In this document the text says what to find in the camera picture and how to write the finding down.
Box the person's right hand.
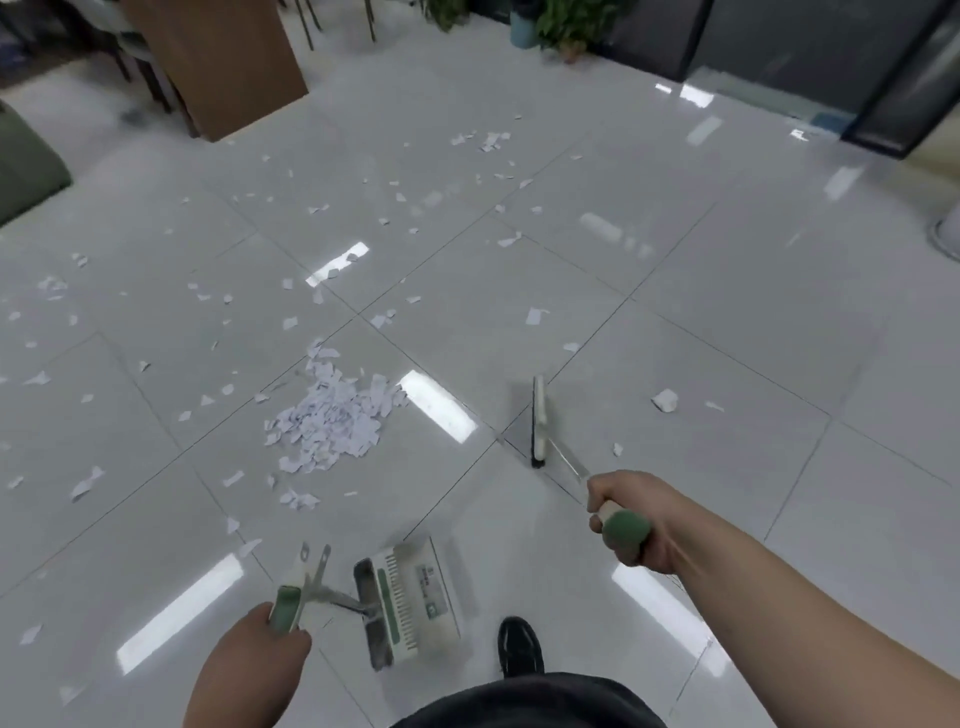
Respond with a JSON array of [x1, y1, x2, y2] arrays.
[[585, 469, 695, 577]]

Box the person's left hand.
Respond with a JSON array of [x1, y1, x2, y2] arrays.
[[196, 601, 313, 708]]

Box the broom with green handle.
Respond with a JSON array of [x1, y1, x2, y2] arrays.
[[529, 374, 654, 568]]

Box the white dustpan with green handle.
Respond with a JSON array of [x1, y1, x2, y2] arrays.
[[268, 535, 463, 673]]

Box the person's left forearm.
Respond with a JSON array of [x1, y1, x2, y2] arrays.
[[182, 671, 301, 728]]

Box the person's right forearm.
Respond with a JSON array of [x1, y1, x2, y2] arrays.
[[671, 486, 960, 728]]

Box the black shoe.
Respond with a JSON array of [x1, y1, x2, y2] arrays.
[[497, 615, 546, 681]]

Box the person's dark shorts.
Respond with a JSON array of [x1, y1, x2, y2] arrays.
[[388, 671, 670, 728]]

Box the pile of white paper scraps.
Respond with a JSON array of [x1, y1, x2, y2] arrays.
[[261, 337, 411, 513]]

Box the scattered white paper scraps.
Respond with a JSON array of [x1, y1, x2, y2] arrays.
[[0, 112, 727, 702]]

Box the white round base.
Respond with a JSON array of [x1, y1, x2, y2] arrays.
[[927, 216, 960, 264]]

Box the green potted plant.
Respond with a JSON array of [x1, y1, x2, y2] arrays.
[[534, 0, 627, 63], [421, 0, 472, 33]]

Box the black framed glass door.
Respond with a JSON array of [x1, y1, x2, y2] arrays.
[[596, 0, 960, 160]]

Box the metal chair legs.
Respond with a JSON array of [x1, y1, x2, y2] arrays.
[[288, 0, 380, 52]]

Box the green sofa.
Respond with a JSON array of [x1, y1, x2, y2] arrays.
[[0, 97, 74, 228]]

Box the brown wooden cabinet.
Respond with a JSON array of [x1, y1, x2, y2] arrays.
[[122, 0, 310, 144]]

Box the dark chair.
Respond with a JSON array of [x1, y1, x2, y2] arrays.
[[0, 0, 185, 115]]

